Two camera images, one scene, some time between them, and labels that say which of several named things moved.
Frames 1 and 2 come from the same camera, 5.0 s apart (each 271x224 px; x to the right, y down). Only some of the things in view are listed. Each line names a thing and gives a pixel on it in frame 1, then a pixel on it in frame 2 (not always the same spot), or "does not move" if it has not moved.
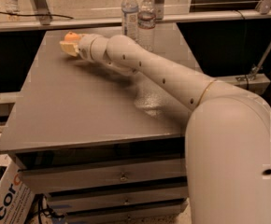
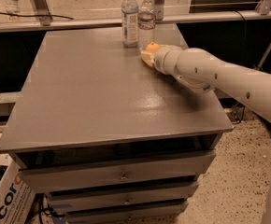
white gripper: (85, 47) -> (162, 61)
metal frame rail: (116, 22) does not move
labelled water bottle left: (129, 8) does not move
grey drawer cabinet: (107, 148) does not move
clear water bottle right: (147, 25) does not move
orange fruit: (72, 37) -> (152, 47)
